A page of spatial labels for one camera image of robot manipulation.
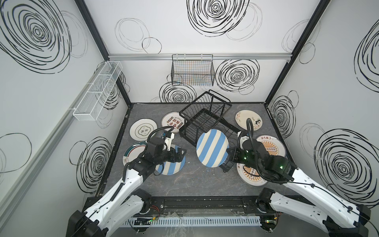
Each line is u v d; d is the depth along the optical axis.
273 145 0.96
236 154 0.61
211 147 0.78
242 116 1.12
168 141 0.70
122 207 0.55
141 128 1.05
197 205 0.75
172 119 1.09
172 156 0.68
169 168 0.87
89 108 0.72
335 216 0.41
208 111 1.06
